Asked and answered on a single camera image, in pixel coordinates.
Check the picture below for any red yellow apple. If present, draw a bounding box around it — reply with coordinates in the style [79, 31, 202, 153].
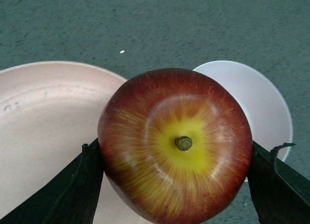
[97, 68, 252, 224]

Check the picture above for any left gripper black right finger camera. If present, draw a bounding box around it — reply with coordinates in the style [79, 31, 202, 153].
[248, 142, 310, 224]

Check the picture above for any pink bowl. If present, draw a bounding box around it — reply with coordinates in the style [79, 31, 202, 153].
[191, 60, 294, 183]

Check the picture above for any pink plate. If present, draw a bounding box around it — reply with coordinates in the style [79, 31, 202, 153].
[0, 61, 145, 224]

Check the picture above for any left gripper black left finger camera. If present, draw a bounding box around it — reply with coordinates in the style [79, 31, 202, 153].
[0, 140, 104, 224]

